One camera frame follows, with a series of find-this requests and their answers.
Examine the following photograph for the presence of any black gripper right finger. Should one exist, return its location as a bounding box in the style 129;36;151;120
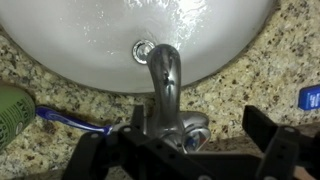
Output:
242;105;320;180

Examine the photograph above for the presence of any white oval sink basin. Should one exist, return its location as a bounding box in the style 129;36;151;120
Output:
0;0;275;93

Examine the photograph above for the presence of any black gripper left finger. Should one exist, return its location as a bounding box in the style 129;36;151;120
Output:
61;104;148;180

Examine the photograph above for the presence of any chrome sink faucet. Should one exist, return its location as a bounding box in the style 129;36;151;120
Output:
146;44;211;153

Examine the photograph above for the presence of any green soap pump bottle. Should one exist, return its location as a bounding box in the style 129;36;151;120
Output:
0;85;35;150

